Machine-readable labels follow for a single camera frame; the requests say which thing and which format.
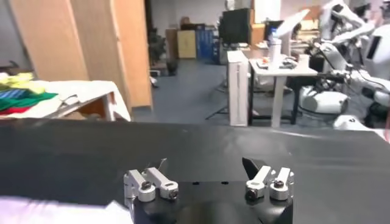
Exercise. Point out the black trash bin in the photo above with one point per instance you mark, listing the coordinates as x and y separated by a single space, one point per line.
172 67

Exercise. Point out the green garment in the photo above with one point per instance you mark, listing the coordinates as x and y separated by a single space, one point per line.
27 101

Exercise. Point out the white standing desk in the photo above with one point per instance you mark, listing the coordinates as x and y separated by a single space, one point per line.
280 91

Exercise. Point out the lavender t-shirt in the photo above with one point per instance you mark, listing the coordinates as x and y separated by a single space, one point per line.
45 211

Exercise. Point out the white thermos bottle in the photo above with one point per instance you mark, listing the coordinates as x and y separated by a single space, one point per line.
275 54

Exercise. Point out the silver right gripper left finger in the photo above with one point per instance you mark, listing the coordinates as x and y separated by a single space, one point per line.
144 185

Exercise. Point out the blue cabinet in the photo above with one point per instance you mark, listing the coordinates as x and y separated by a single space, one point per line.
205 44

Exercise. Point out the white paper cup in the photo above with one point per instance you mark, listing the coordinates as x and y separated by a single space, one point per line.
304 61

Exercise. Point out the white humanoid robot raised arm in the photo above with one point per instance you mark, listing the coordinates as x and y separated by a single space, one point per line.
347 18

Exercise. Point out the yellow-green garment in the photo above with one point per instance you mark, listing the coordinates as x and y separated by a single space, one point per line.
21 80

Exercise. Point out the white side table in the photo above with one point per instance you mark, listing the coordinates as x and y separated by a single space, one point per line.
85 89

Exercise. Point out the beige cabinet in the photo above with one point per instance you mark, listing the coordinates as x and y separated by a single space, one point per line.
186 44

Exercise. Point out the large black table cover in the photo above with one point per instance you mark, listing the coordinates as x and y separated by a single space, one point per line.
198 146

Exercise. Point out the clear water bottle blue cap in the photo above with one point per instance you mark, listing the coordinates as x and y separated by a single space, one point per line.
273 33

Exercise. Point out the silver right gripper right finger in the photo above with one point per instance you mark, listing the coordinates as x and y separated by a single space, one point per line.
265 182

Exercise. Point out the blue striped garment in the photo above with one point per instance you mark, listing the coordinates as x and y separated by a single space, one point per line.
12 93

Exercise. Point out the tall white cardboard box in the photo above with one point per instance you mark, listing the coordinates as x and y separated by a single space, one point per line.
237 91

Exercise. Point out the bamboo folding screen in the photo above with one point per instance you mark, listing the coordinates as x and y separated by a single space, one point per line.
61 39

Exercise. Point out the red garment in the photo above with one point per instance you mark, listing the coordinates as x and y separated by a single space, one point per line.
12 110

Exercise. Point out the black monitor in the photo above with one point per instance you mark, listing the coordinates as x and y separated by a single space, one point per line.
236 27

